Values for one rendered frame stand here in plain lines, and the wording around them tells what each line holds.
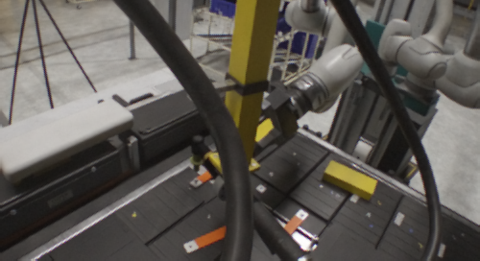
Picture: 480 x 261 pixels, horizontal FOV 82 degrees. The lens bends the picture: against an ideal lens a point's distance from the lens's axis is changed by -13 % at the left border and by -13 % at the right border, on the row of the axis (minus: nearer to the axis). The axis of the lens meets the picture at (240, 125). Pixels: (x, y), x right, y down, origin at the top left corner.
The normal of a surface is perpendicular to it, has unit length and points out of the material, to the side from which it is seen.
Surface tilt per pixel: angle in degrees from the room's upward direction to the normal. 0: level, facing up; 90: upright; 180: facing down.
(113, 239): 0
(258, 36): 90
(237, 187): 40
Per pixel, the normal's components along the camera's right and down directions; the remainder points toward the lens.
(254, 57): 0.56, 0.53
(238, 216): -0.14, -0.39
